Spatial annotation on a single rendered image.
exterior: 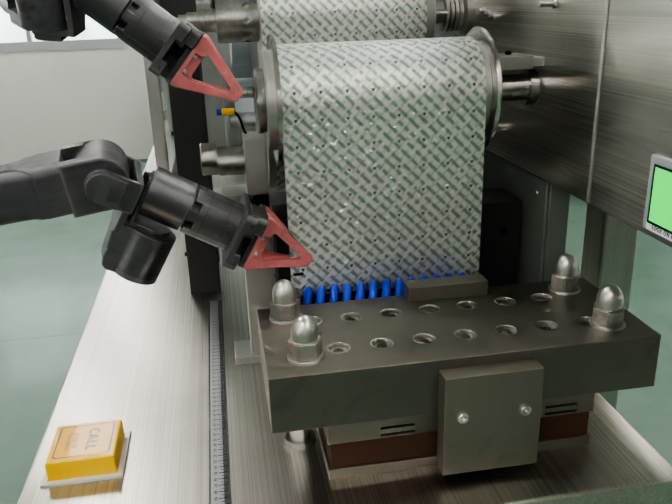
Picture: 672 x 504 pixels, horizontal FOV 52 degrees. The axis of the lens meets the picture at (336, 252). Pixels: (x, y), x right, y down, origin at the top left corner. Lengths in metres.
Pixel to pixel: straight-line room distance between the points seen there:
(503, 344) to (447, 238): 0.19
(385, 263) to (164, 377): 0.33
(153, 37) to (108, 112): 5.63
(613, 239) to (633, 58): 0.44
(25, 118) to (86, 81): 0.61
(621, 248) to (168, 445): 0.71
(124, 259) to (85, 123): 5.72
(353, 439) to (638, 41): 0.47
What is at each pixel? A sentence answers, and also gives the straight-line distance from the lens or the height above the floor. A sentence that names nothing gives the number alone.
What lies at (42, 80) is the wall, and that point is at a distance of 6.52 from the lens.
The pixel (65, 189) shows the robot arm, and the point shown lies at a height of 1.19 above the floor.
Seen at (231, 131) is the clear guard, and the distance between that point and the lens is 1.83.
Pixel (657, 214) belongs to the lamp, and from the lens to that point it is 0.69.
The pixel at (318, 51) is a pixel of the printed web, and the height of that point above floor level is 1.31.
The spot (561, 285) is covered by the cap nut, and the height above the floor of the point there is 1.04.
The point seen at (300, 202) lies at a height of 1.14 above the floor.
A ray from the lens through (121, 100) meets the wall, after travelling 6.43.
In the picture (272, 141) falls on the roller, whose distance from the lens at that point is 0.81.
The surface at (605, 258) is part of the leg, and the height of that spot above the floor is 0.98.
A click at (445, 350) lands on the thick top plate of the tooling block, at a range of 0.70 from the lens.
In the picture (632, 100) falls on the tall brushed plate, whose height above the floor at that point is 1.26.
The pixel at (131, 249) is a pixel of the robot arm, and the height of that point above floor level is 1.11.
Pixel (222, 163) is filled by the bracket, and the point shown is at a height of 1.17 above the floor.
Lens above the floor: 1.36
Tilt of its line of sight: 20 degrees down
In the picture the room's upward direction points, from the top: 2 degrees counter-clockwise
